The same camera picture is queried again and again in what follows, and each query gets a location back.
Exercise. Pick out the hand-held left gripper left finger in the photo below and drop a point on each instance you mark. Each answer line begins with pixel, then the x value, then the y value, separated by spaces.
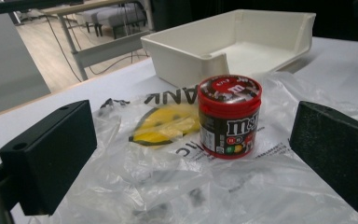
pixel 48 155

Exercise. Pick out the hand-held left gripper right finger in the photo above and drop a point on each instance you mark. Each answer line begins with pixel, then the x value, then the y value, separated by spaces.
pixel 335 155

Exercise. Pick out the red-lidded candy jar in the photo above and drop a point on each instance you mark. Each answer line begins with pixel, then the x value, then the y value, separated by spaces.
pixel 230 124

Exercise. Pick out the clear plastic bag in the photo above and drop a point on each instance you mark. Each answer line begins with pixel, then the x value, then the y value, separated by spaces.
pixel 174 186

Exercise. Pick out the white plastic bin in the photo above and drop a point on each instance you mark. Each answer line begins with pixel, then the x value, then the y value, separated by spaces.
pixel 174 62

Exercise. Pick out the grey partition panel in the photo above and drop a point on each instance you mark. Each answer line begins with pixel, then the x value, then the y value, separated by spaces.
pixel 6 62

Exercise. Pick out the white-legged desk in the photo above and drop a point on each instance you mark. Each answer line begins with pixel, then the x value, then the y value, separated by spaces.
pixel 105 53

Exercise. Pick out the grey sofa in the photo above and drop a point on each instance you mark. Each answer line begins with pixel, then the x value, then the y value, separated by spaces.
pixel 118 17

